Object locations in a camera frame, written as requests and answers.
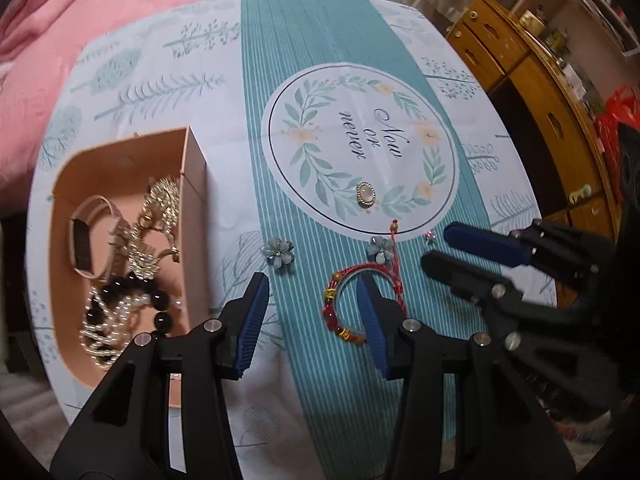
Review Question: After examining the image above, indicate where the wooden drawer cabinet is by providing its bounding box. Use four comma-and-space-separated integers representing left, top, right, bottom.
447, 0, 622, 240

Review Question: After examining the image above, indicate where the black bead bracelet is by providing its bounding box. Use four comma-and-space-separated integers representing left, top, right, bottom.
86, 270, 175, 336

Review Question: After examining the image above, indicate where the small flower earring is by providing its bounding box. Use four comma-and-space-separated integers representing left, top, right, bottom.
262, 237, 295, 271

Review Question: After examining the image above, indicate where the red string bead bracelet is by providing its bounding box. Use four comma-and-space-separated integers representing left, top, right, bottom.
321, 218, 407, 347

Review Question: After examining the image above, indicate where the gold leaf hair comb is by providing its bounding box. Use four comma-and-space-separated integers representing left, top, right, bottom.
127, 177, 180, 281

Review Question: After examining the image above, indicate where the pink bed blanket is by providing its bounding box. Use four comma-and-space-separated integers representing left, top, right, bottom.
1, 0, 201, 216

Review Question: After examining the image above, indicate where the white pearl bracelet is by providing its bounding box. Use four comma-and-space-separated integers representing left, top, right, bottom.
78, 284, 182, 371

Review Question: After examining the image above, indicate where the peach cardboard jewelry box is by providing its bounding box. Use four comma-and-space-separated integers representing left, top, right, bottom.
49, 127, 210, 387

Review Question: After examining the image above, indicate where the teal floral tablecloth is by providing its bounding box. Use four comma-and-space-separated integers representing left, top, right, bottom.
27, 0, 539, 479

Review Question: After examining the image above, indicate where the pearl bow hair clip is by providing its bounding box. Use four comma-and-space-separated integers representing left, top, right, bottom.
79, 304, 132, 370

